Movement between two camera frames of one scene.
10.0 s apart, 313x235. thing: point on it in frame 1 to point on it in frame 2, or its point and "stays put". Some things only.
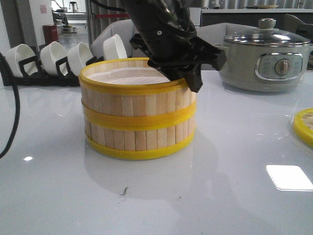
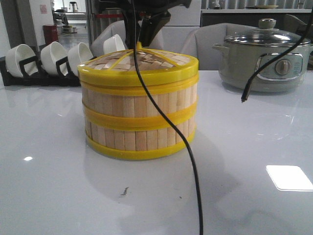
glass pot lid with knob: [267, 34] stays put
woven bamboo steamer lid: [302, 126] to [156, 67]
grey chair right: [215, 33] stays put
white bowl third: [78, 55] stays put
